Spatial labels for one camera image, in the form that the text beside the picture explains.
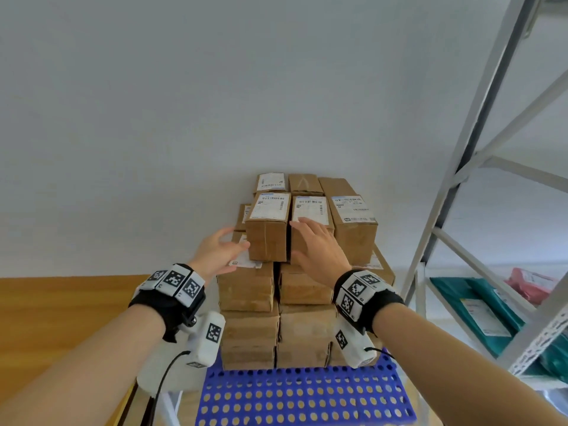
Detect pink mailer bag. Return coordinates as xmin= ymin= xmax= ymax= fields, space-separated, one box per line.
xmin=505 ymin=266 xmax=560 ymax=306

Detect blue perforated plastic pallet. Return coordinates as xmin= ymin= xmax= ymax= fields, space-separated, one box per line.
xmin=195 ymin=348 xmax=418 ymax=426

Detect black wristband with marker tags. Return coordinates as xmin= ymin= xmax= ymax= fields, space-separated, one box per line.
xmin=128 ymin=263 xmax=207 ymax=344
xmin=331 ymin=269 xmax=405 ymax=335

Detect plain brown parcel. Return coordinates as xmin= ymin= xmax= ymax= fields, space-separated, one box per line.
xmin=220 ymin=346 xmax=278 ymax=371

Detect person's left hand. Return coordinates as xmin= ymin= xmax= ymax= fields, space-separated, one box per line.
xmin=187 ymin=227 xmax=251 ymax=287

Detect cardboard parcel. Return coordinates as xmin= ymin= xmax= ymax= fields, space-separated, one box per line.
xmin=277 ymin=304 xmax=338 ymax=347
xmin=220 ymin=304 xmax=280 ymax=351

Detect orange wooden table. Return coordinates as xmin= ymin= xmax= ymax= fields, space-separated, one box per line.
xmin=0 ymin=275 xmax=150 ymax=426

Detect small seamed cardboard box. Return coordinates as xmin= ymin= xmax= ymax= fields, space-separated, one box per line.
xmin=318 ymin=177 xmax=358 ymax=198

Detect taped cardboard box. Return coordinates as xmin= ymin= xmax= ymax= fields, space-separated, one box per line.
xmin=216 ymin=230 xmax=276 ymax=312

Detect grey metal shelf rack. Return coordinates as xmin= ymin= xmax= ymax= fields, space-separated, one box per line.
xmin=399 ymin=0 xmax=568 ymax=426

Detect small tape-striped cardboard box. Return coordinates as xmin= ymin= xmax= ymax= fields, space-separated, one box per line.
xmin=288 ymin=173 xmax=325 ymax=196

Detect person's right forearm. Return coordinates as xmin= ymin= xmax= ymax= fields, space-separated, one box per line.
xmin=372 ymin=302 xmax=568 ymax=426

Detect person's right hand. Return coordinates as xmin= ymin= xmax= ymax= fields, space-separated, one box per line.
xmin=289 ymin=217 xmax=352 ymax=289

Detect white marker-tagged wrist camera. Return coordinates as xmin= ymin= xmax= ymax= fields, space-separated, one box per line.
xmin=185 ymin=311 xmax=226 ymax=369
xmin=333 ymin=314 xmax=378 ymax=370

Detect person's left forearm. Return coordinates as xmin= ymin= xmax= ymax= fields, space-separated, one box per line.
xmin=0 ymin=304 xmax=167 ymax=426

